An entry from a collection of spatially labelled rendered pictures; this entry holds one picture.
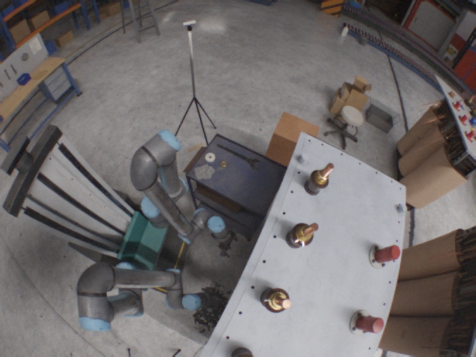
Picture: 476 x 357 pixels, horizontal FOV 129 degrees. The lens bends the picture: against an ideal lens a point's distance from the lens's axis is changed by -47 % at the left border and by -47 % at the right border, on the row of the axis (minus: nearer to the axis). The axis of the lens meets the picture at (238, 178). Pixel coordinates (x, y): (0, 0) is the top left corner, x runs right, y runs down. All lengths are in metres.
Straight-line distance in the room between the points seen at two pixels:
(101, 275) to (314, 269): 0.83
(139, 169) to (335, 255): 0.89
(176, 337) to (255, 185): 1.71
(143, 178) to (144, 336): 1.89
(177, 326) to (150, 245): 1.04
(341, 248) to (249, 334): 0.54
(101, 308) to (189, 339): 1.62
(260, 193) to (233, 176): 0.23
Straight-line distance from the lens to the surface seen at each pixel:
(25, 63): 4.73
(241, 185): 1.49
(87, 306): 0.79
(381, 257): 1.07
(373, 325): 0.96
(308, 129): 1.89
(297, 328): 0.93
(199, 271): 2.22
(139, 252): 1.60
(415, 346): 2.29
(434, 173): 2.94
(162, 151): 0.84
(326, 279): 0.96
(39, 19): 7.99
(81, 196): 1.07
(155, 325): 2.37
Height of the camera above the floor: 2.21
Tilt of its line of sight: 62 degrees down
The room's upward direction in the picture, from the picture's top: 10 degrees clockwise
